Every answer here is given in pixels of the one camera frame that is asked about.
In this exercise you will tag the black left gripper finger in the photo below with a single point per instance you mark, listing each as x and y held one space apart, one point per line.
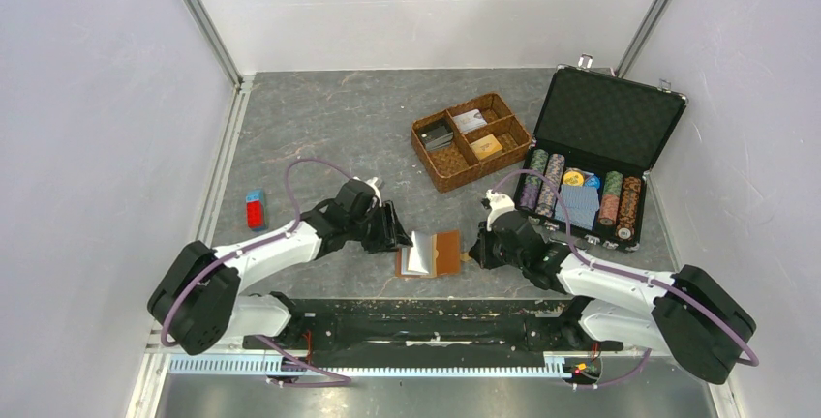
395 237
380 244

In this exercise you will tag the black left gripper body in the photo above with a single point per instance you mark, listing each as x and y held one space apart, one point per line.
370 225

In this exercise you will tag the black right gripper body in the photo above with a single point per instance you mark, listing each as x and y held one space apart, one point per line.
494 253

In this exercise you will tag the brown leather card holder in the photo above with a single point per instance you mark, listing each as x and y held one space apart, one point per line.
430 256

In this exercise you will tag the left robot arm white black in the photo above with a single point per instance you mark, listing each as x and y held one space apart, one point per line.
200 299

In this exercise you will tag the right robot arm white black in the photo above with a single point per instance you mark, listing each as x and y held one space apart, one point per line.
687 314

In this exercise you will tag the blue playing card deck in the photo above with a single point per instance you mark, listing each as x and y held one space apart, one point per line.
582 203

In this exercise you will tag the tan card box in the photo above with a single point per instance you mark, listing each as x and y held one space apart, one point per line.
486 147

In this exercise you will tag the black card stack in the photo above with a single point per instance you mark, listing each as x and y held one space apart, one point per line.
436 135

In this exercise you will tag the white card stack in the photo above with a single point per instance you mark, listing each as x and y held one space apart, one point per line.
469 121

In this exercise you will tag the grey striped chip row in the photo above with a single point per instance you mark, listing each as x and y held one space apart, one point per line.
547 199

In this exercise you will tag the purple green chip row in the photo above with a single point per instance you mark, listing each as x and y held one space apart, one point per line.
532 183

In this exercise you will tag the yellow dealer button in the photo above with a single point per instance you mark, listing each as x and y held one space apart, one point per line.
574 178

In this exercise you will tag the blue round dealer chip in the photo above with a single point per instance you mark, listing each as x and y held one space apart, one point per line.
592 182

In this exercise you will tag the red blue toy block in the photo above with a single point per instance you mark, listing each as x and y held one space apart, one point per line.
256 210

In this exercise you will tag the woven wicker divided basket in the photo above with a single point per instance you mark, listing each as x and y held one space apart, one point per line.
456 165

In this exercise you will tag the green pink chip row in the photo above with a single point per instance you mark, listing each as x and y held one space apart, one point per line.
611 195

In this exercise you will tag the brown poker chip row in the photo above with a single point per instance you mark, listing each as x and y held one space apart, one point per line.
628 210

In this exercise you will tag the black poker chip case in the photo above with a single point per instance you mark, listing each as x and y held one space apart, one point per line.
602 123

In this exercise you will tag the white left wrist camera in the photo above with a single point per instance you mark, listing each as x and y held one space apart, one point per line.
375 183

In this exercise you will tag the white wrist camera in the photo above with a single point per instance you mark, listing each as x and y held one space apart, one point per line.
497 204
375 183

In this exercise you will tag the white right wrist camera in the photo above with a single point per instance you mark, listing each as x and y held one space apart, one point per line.
497 204

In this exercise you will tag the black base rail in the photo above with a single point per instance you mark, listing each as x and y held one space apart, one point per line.
436 333

